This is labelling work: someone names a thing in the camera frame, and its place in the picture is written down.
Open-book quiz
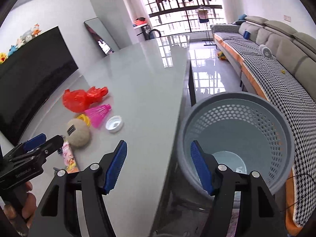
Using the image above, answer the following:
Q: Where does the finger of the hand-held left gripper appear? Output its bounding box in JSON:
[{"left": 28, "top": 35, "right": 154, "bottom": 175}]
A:
[
  {"left": 4, "top": 135, "right": 65, "bottom": 166},
  {"left": 10, "top": 133, "right": 47, "bottom": 158}
]

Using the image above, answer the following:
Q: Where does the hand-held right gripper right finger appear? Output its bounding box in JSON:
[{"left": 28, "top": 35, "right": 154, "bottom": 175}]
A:
[{"left": 190, "top": 140, "right": 289, "bottom": 237}]

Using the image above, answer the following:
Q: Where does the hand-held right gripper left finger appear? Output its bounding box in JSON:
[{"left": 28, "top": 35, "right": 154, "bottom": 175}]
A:
[{"left": 28, "top": 140, "right": 128, "bottom": 237}]

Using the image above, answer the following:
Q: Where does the colourful snack wrapper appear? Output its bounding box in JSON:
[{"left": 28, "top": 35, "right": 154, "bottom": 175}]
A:
[{"left": 62, "top": 138, "right": 80, "bottom": 173}]

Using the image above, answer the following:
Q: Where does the yellow rimmed clear lid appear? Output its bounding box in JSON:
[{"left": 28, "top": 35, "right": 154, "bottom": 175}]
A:
[{"left": 76, "top": 114, "right": 91, "bottom": 126}]

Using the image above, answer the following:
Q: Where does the grey perforated plastic basket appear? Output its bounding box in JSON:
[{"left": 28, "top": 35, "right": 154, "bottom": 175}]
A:
[{"left": 176, "top": 92, "right": 295, "bottom": 195}]

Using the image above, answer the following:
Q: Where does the person's left hand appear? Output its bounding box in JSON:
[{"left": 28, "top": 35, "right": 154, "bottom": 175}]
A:
[{"left": 4, "top": 180, "right": 37, "bottom": 229}]

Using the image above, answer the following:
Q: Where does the beige round ball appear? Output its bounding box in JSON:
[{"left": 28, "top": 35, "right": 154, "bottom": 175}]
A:
[{"left": 66, "top": 118, "right": 91, "bottom": 149}]

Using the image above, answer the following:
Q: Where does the white bottle cap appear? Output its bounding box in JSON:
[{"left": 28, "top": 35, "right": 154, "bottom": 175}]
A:
[{"left": 105, "top": 116, "right": 124, "bottom": 133}]

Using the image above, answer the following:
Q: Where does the red plastic bag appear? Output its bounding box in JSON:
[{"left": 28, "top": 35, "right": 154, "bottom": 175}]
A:
[{"left": 62, "top": 86, "right": 109, "bottom": 113}]

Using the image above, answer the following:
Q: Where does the pink plastic shuttlecock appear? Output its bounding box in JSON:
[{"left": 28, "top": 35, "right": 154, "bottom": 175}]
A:
[{"left": 85, "top": 104, "right": 112, "bottom": 129}]

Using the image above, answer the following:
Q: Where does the black television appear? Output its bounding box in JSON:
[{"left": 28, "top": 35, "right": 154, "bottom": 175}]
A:
[{"left": 0, "top": 26, "right": 79, "bottom": 145}]

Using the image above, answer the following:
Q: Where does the black table leg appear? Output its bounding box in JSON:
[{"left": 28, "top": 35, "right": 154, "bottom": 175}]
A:
[{"left": 188, "top": 60, "right": 197, "bottom": 106}]

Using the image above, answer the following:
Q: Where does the blue plush toy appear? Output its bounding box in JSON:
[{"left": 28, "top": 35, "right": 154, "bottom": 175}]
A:
[{"left": 7, "top": 44, "right": 19, "bottom": 57}]

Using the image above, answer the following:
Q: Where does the grey plush toy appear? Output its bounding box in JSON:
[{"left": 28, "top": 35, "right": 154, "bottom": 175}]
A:
[{"left": 21, "top": 30, "right": 34, "bottom": 42}]

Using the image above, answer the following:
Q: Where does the leaning floor mirror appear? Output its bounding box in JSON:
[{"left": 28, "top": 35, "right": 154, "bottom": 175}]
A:
[{"left": 84, "top": 17, "right": 114, "bottom": 56}]

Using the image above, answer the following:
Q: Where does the houndstooth sofa cover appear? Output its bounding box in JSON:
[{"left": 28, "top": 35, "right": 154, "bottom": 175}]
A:
[{"left": 212, "top": 24, "right": 316, "bottom": 228}]

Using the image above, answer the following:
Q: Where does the small white fan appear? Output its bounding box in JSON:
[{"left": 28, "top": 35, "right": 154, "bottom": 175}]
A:
[{"left": 259, "top": 44, "right": 273, "bottom": 58}]

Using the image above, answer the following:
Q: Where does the washing machine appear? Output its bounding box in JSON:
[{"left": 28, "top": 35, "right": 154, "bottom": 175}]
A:
[{"left": 142, "top": 25, "right": 161, "bottom": 41}]

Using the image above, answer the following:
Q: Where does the orange cloth pile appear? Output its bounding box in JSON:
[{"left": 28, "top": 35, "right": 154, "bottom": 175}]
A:
[{"left": 133, "top": 17, "right": 149, "bottom": 27}]

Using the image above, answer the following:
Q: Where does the grey sofa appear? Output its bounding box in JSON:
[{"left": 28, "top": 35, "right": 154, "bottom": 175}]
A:
[{"left": 211, "top": 16, "right": 316, "bottom": 237}]

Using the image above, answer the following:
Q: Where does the clothes drying stand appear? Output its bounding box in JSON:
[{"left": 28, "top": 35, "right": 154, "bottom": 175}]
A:
[{"left": 195, "top": 5, "right": 218, "bottom": 47}]

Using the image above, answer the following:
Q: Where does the black window grille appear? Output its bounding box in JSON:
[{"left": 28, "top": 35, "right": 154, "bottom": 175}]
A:
[{"left": 137, "top": 0, "right": 224, "bottom": 34}]

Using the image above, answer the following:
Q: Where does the black cable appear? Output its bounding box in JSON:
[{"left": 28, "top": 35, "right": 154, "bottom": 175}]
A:
[{"left": 281, "top": 173, "right": 316, "bottom": 212}]

